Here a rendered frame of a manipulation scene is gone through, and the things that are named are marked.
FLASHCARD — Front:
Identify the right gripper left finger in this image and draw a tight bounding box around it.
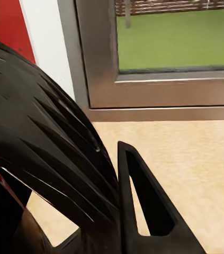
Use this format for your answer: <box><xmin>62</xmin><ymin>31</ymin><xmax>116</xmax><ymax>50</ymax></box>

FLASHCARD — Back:
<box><xmin>0</xmin><ymin>168</ymin><xmax>32</xmax><ymax>254</ymax></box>

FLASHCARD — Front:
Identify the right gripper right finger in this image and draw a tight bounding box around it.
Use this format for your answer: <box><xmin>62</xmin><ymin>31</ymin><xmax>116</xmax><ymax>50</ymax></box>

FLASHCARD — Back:
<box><xmin>118</xmin><ymin>141</ymin><xmax>207</xmax><ymax>254</ymax></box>

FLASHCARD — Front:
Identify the electric kettle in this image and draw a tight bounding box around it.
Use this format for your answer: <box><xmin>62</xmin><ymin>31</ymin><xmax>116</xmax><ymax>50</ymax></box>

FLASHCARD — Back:
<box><xmin>0</xmin><ymin>42</ymin><xmax>121</xmax><ymax>254</ymax></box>

